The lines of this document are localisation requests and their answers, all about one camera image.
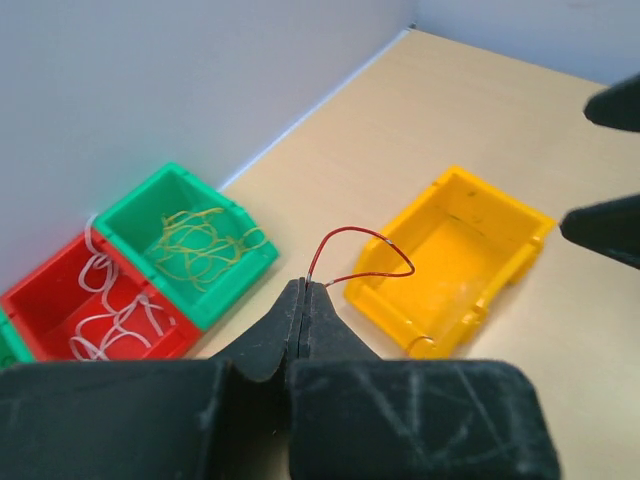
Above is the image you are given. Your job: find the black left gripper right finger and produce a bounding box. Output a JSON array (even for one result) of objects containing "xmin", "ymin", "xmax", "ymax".
[{"xmin": 287, "ymin": 283, "xmax": 560, "ymax": 479}]

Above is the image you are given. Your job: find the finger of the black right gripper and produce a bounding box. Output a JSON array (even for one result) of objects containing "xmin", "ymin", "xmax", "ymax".
[
  {"xmin": 583, "ymin": 74, "xmax": 640, "ymax": 133},
  {"xmin": 560, "ymin": 194, "xmax": 640, "ymax": 269}
]

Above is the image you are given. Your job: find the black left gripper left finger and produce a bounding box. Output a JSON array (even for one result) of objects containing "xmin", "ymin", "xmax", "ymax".
[{"xmin": 1, "ymin": 279, "xmax": 305, "ymax": 479}]

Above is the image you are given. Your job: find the red wire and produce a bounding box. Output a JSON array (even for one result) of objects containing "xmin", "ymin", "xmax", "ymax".
[{"xmin": 307, "ymin": 226, "xmax": 417, "ymax": 289}]

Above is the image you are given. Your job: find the white wire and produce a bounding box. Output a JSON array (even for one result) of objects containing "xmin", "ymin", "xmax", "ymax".
[
  {"xmin": 72, "ymin": 294, "xmax": 176, "ymax": 362},
  {"xmin": 79, "ymin": 213, "xmax": 121, "ymax": 306}
]

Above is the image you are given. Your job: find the yellow wire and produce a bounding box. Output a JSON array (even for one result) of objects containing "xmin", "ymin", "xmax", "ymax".
[{"xmin": 149, "ymin": 207, "xmax": 266, "ymax": 294}]

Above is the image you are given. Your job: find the right green plastic bin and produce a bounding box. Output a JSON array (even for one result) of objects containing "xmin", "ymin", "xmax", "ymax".
[{"xmin": 93, "ymin": 163, "xmax": 279, "ymax": 331}]

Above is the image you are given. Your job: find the green plastic bin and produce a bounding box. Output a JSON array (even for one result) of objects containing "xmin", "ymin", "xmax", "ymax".
[
  {"xmin": 0, "ymin": 311, "xmax": 35, "ymax": 369},
  {"xmin": 93, "ymin": 163, "xmax": 279, "ymax": 331}
]

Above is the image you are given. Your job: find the yellow plastic bin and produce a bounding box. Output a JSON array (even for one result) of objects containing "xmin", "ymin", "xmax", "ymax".
[{"xmin": 344, "ymin": 166, "xmax": 555, "ymax": 359}]

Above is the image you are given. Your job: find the red plastic bin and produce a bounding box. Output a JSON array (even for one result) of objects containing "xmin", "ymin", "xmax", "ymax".
[{"xmin": 1, "ymin": 228, "xmax": 202, "ymax": 361}]

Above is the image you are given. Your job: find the left green plastic bin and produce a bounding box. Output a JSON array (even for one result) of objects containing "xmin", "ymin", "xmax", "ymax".
[{"xmin": 0, "ymin": 311, "xmax": 35, "ymax": 369}]

